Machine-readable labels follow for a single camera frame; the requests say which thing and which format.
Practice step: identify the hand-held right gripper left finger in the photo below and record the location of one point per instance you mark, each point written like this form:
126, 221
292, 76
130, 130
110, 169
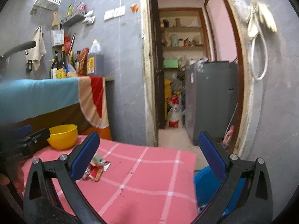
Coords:
85, 158

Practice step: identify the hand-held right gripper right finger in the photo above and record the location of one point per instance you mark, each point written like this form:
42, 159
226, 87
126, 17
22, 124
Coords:
212, 158

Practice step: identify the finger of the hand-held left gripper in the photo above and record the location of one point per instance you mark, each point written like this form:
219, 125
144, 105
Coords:
23, 129
37, 136

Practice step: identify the red white wrapper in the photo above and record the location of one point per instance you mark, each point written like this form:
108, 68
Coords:
93, 173

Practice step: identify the blue plastic bucket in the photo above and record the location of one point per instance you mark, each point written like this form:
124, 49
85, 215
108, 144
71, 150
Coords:
205, 189

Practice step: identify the person's left hand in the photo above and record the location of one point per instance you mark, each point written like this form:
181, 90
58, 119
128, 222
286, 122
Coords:
18, 179

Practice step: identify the yellow bowl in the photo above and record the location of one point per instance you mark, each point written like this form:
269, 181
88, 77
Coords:
63, 136

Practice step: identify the blue brown striped cloth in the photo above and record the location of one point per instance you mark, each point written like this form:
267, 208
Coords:
35, 95

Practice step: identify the red white sack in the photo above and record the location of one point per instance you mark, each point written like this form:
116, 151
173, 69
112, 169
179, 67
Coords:
175, 114

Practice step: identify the pink checked tablecloth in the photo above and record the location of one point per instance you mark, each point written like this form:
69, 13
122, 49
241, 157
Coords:
140, 179

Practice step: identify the grey washing machine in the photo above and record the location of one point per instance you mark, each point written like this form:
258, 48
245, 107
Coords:
210, 98

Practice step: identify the dark bottle white label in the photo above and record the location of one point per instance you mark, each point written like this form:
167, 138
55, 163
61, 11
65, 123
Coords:
54, 67

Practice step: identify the dark bottle yellow cap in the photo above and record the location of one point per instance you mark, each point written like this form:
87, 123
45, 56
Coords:
62, 65

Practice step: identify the beige hanging towel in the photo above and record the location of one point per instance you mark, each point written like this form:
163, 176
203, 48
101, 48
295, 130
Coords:
36, 49

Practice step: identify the red snack bag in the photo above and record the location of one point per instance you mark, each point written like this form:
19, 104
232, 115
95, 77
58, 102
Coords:
83, 63

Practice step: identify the large cooking oil bottle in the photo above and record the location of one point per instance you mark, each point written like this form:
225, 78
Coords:
95, 58

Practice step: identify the white utensil holder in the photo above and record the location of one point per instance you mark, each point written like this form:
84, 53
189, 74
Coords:
57, 37

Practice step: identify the dark brown door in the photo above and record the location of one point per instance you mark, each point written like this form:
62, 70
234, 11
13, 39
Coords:
157, 74

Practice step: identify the green box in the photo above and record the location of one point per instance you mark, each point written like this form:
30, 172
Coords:
171, 64

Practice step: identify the wooden spatula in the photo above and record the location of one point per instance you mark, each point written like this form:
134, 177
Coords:
55, 19

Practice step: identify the green thermos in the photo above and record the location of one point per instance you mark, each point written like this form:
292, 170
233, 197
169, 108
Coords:
174, 40

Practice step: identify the green yellow packet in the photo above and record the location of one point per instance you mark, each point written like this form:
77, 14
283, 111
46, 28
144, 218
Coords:
70, 9

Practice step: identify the white rag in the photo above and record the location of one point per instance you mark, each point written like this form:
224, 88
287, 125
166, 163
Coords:
89, 17

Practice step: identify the wooden shelf unit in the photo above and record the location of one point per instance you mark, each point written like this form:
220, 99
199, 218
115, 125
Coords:
184, 29

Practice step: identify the red packet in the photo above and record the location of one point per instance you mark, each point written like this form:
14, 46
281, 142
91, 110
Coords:
80, 7

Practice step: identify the cream rubber glove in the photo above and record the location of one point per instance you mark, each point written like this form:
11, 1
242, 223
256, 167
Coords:
252, 25
268, 18

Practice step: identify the brown jar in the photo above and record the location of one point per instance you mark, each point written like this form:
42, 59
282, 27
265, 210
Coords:
177, 22

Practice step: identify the small grey wall plate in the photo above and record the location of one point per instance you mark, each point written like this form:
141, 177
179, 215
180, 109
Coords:
33, 12

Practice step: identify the grey wall shelf basket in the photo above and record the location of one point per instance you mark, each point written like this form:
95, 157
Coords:
73, 18

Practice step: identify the white wall switch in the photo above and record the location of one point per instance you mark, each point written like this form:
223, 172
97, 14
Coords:
109, 14

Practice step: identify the white wall socket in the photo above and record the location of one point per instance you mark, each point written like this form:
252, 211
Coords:
119, 11

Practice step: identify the orange wall hook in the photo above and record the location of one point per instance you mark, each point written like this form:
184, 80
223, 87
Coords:
135, 8

